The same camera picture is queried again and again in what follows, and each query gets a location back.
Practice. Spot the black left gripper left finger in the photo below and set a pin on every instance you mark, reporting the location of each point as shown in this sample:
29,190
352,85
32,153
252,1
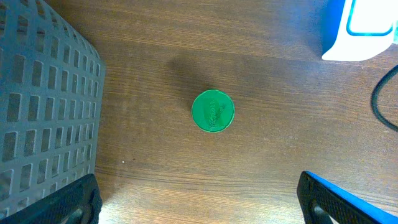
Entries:
77,202

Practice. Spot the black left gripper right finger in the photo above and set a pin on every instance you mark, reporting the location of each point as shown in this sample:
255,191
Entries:
324,202

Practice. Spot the green lid jar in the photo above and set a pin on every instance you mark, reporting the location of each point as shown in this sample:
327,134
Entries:
213,111

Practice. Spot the white barcode scanner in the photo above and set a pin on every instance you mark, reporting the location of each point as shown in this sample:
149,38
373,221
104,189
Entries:
357,30

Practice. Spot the grey plastic basket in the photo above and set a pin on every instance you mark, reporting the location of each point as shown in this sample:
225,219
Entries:
51,91

